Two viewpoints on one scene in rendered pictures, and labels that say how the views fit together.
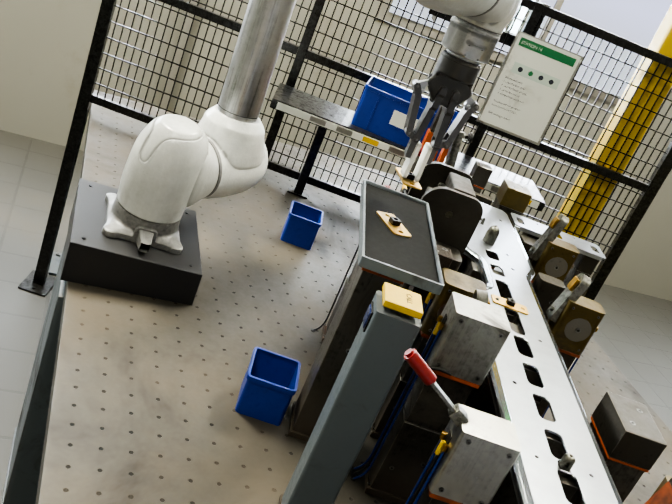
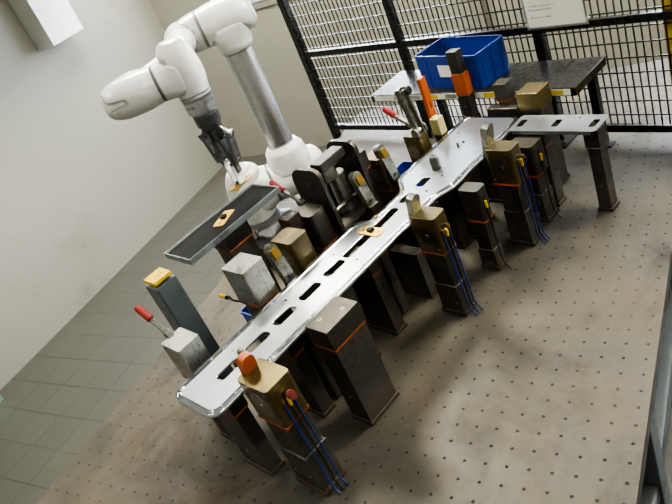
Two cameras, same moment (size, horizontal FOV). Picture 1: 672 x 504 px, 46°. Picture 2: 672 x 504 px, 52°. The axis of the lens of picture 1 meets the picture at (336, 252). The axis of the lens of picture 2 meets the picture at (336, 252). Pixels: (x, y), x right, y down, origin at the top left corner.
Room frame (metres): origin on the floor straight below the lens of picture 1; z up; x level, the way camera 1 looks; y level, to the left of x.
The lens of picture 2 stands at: (0.67, -1.85, 1.97)
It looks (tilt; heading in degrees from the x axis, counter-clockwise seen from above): 30 degrees down; 62
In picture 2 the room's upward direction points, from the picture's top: 25 degrees counter-clockwise
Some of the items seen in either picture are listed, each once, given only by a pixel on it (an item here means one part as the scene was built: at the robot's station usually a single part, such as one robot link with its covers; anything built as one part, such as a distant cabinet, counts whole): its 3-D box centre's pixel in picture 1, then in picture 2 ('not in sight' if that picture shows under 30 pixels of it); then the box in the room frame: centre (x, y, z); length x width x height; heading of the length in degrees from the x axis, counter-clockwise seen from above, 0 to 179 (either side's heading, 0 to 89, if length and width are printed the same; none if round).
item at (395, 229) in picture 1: (394, 222); (223, 216); (1.32, -0.08, 1.17); 0.08 x 0.04 x 0.01; 31
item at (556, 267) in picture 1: (537, 299); (518, 195); (2.01, -0.56, 0.87); 0.12 x 0.07 x 0.35; 97
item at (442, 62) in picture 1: (451, 80); (211, 125); (1.42, -0.07, 1.42); 0.08 x 0.07 x 0.09; 106
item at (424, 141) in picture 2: not in sight; (426, 177); (2.02, -0.16, 0.87); 0.10 x 0.07 x 0.35; 97
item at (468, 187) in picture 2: (530, 329); (487, 228); (1.87, -0.54, 0.84); 0.10 x 0.05 x 0.29; 97
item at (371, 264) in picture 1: (397, 230); (223, 221); (1.31, -0.09, 1.16); 0.37 x 0.14 x 0.02; 7
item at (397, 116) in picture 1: (406, 118); (461, 62); (2.44, -0.04, 1.10); 0.30 x 0.17 x 0.13; 90
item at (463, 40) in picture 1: (469, 41); (199, 102); (1.42, -0.07, 1.49); 0.09 x 0.09 x 0.06
